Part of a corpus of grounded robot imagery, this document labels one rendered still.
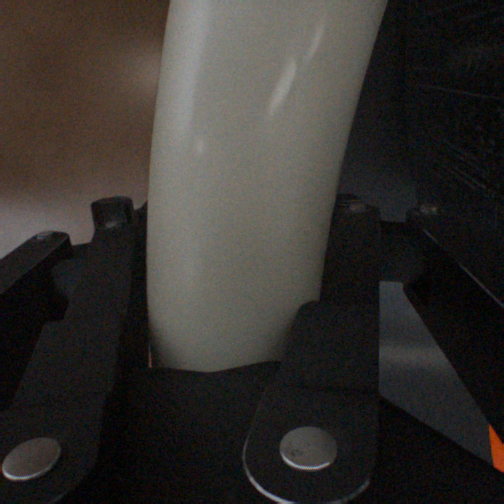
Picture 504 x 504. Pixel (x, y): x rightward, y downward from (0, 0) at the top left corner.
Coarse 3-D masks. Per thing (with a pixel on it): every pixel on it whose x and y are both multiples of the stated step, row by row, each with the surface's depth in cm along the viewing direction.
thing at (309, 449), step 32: (352, 224) 12; (352, 256) 10; (352, 288) 9; (320, 320) 7; (352, 320) 7; (288, 352) 6; (320, 352) 6; (352, 352) 6; (288, 384) 6; (320, 384) 5; (352, 384) 5; (256, 416) 5; (288, 416) 5; (320, 416) 5; (352, 416) 5; (256, 448) 4; (288, 448) 4; (320, 448) 4; (352, 448) 4; (256, 480) 4; (288, 480) 4; (320, 480) 4; (352, 480) 4
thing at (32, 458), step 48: (96, 240) 13; (96, 288) 10; (144, 288) 14; (48, 336) 7; (96, 336) 7; (144, 336) 11; (48, 384) 6; (96, 384) 6; (0, 432) 5; (48, 432) 5; (96, 432) 5; (0, 480) 4; (48, 480) 4; (96, 480) 4
